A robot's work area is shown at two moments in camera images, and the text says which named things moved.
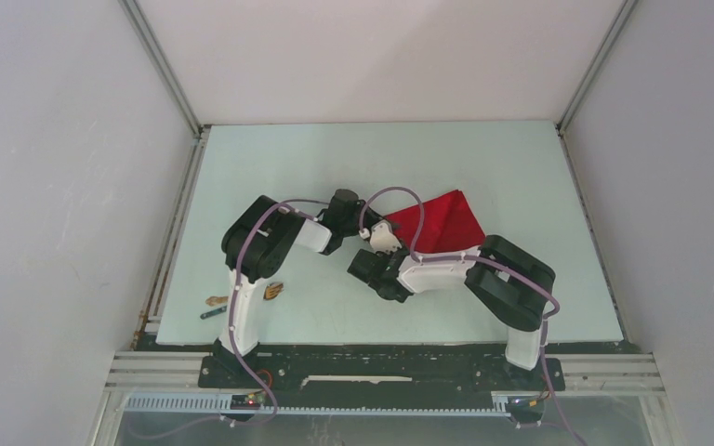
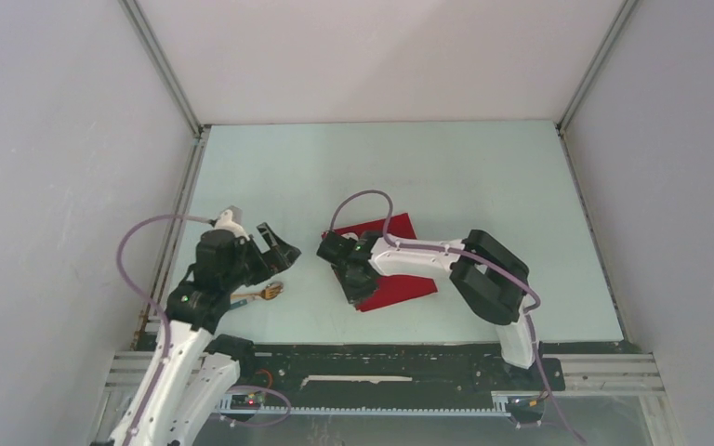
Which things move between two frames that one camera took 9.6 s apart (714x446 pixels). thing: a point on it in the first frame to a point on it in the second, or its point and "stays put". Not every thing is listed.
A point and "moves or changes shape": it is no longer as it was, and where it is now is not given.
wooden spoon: x=272 y=291 stays put
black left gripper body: x=352 y=226 to x=249 y=268
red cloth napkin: x=450 y=224 moves or changes shape
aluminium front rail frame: x=584 y=372 stays put
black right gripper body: x=389 y=254 to x=356 y=288
